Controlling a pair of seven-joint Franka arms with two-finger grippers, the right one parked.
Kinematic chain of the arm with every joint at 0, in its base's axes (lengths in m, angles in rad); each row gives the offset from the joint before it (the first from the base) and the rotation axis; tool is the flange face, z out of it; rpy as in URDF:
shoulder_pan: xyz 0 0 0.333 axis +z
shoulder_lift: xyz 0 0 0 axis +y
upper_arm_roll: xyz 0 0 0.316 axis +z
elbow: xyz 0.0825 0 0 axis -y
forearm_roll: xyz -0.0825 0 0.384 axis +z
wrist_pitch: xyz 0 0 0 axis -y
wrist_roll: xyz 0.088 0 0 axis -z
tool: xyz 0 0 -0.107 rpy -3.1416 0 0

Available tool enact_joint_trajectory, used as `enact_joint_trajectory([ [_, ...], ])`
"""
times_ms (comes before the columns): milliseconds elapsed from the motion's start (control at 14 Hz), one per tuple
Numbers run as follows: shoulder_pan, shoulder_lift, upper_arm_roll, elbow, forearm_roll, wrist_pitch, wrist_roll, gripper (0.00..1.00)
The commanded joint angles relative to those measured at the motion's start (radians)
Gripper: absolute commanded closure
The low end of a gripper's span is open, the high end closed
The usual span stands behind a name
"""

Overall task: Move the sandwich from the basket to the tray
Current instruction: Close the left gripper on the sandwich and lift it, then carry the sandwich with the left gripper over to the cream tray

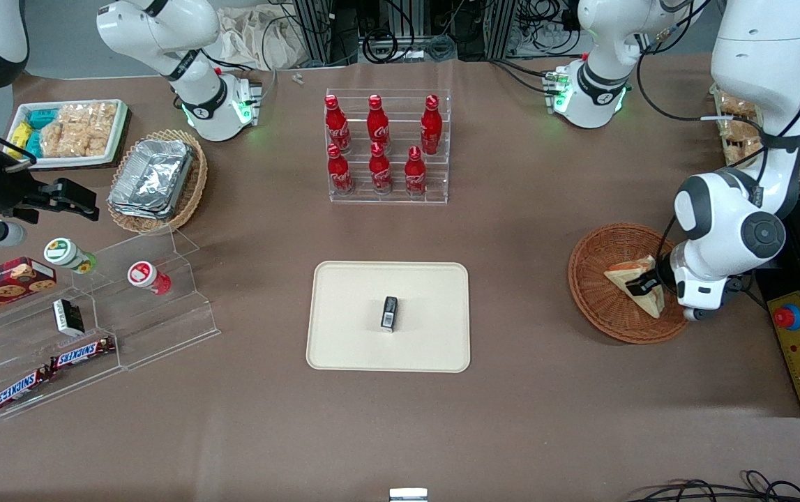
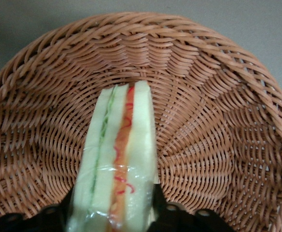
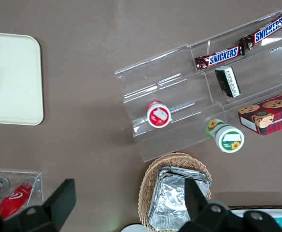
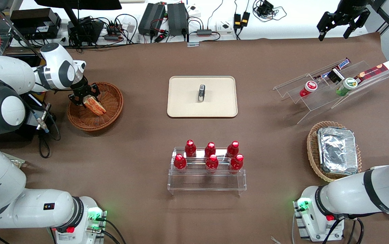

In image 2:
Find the round brown wicker basket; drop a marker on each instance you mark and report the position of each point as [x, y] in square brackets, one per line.
[215, 120]

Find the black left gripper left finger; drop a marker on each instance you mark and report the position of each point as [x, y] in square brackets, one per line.
[56, 217]

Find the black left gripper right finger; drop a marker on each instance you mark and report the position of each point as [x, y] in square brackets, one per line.
[167, 217]

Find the toy sandwich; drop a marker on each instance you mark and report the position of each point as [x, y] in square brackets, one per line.
[121, 149]

